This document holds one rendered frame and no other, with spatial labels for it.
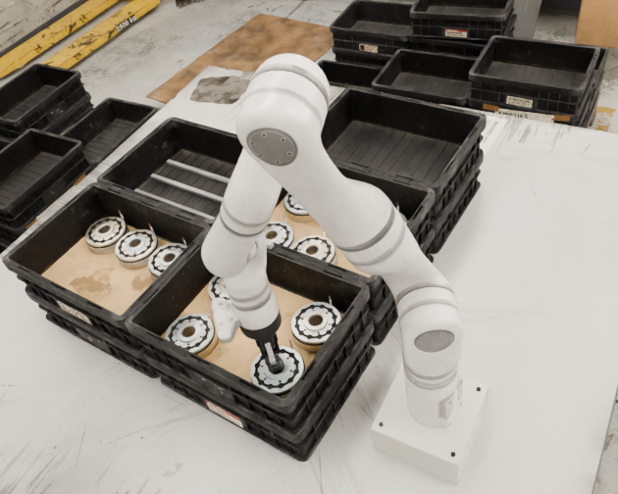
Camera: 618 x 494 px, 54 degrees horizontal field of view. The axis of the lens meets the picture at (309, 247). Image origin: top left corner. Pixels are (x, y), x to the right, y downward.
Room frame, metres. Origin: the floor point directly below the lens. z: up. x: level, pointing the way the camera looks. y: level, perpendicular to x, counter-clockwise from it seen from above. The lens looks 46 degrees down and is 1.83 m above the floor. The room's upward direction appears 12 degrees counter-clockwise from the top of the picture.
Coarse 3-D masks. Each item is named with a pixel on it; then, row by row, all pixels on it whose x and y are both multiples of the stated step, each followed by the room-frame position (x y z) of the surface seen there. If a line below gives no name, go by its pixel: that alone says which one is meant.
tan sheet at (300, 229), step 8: (280, 208) 1.14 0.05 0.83; (272, 216) 1.12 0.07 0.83; (280, 216) 1.11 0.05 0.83; (288, 224) 1.07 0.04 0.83; (296, 224) 1.07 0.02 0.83; (304, 224) 1.06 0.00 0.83; (312, 224) 1.06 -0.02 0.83; (296, 232) 1.04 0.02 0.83; (304, 232) 1.03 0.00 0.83; (312, 232) 1.03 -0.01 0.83; (320, 232) 1.02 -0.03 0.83; (296, 240) 1.01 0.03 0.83; (336, 248) 0.96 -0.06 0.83; (336, 256) 0.94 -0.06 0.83; (336, 264) 0.91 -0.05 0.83; (344, 264) 0.91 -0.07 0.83; (360, 272) 0.88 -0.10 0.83
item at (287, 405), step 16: (192, 256) 0.93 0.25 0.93; (288, 256) 0.87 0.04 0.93; (176, 272) 0.89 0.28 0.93; (320, 272) 0.81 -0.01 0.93; (336, 272) 0.80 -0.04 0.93; (160, 288) 0.86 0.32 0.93; (368, 288) 0.74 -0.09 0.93; (144, 304) 0.82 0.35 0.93; (352, 304) 0.72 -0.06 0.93; (128, 320) 0.79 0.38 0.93; (352, 320) 0.69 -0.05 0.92; (144, 336) 0.74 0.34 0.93; (160, 336) 0.73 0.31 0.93; (336, 336) 0.65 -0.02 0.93; (176, 352) 0.69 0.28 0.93; (320, 352) 0.62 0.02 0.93; (208, 368) 0.64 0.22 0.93; (320, 368) 0.60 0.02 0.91; (240, 384) 0.60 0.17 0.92; (304, 384) 0.57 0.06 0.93; (272, 400) 0.55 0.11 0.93; (288, 400) 0.54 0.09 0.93
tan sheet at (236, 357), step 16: (272, 288) 0.88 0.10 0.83; (192, 304) 0.89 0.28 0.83; (208, 304) 0.88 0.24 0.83; (288, 304) 0.83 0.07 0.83; (304, 304) 0.82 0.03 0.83; (288, 320) 0.79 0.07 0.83; (240, 336) 0.77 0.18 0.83; (288, 336) 0.75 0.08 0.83; (224, 352) 0.74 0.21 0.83; (240, 352) 0.73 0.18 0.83; (256, 352) 0.73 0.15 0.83; (304, 352) 0.70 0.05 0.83; (224, 368) 0.70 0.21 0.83; (240, 368) 0.70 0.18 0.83
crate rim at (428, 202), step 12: (348, 168) 1.12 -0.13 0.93; (384, 180) 1.05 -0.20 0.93; (396, 180) 1.03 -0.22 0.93; (432, 192) 0.97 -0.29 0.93; (432, 204) 0.96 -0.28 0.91; (420, 216) 0.91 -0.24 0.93; (288, 252) 0.89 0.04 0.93; (300, 252) 0.88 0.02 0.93; (324, 264) 0.83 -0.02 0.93; (360, 276) 0.78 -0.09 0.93; (372, 276) 0.77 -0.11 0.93; (372, 288) 0.76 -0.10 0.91
